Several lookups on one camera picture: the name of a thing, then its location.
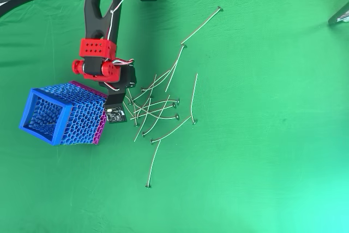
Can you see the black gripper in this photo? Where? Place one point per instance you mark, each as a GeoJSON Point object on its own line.
{"type": "Point", "coordinates": [130, 77]}

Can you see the candle wick with metal tab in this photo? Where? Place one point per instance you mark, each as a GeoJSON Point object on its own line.
{"type": "Point", "coordinates": [143, 134]}
{"type": "Point", "coordinates": [150, 97]}
{"type": "Point", "coordinates": [194, 121]}
{"type": "Point", "coordinates": [184, 46]}
{"type": "Point", "coordinates": [152, 141]}
{"type": "Point", "coordinates": [130, 103]}
{"type": "Point", "coordinates": [136, 124]}
{"type": "Point", "coordinates": [220, 8]}
{"type": "Point", "coordinates": [167, 71]}
{"type": "Point", "coordinates": [142, 89]}
{"type": "Point", "coordinates": [133, 116]}
{"type": "Point", "coordinates": [176, 117]}
{"type": "Point", "coordinates": [155, 76]}
{"type": "Point", "coordinates": [174, 105]}
{"type": "Point", "coordinates": [148, 186]}
{"type": "Point", "coordinates": [177, 101]}

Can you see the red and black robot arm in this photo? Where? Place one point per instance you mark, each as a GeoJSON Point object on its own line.
{"type": "Point", "coordinates": [92, 12]}

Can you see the blue and magenta lattice basket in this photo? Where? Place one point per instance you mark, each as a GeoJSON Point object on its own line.
{"type": "Point", "coordinates": [81, 113]}

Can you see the green table cloth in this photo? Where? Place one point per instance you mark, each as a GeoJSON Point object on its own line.
{"type": "Point", "coordinates": [245, 134]}

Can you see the clear plastic stand clamp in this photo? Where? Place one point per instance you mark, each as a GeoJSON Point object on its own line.
{"type": "Point", "coordinates": [342, 20]}

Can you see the silver metal stand pole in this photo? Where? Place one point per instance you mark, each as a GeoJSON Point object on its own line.
{"type": "Point", "coordinates": [340, 13]}

